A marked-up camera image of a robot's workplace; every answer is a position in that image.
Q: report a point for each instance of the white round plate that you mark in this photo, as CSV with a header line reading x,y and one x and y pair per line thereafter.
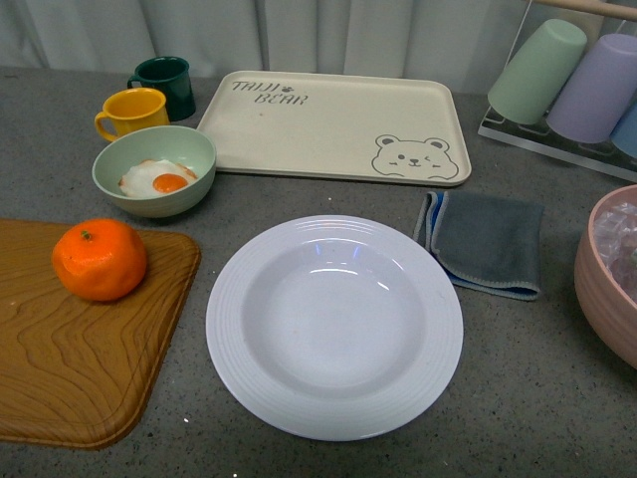
x,y
334,328

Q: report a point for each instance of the orange mandarin fruit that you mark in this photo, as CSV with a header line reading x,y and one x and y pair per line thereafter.
x,y
100,259

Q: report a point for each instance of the beige bear serving tray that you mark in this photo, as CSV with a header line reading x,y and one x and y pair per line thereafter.
x,y
335,126

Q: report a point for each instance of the grey folded cloth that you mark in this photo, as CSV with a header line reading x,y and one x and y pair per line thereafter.
x,y
484,243

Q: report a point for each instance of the light green bowl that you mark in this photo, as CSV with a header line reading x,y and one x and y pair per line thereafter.
x,y
178,144

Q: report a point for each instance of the fake fried egg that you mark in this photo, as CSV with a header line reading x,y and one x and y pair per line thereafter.
x,y
152,178

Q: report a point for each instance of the dark green mug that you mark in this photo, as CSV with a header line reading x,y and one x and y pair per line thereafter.
x,y
170,75

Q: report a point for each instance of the yellow mug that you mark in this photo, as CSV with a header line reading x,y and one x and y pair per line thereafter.
x,y
131,110

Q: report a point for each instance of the white curtain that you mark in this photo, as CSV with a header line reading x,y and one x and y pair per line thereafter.
x,y
463,45

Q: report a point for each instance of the light green plastic cup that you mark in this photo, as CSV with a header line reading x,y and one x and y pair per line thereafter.
x,y
537,72

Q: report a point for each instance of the wooden cutting board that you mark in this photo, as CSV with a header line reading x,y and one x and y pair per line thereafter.
x,y
76,373

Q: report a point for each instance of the clear plastic wrap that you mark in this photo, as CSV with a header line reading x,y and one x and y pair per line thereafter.
x,y
614,231

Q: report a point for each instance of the clear acrylic cup rack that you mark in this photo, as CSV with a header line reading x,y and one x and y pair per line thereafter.
x,y
606,157

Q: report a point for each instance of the pink bowl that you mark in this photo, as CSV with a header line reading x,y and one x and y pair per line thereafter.
x,y
606,307

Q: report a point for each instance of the purple plastic cup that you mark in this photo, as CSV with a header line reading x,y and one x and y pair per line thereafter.
x,y
598,92

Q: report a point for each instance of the blue plastic cup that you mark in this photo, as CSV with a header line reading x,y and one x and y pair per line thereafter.
x,y
624,135

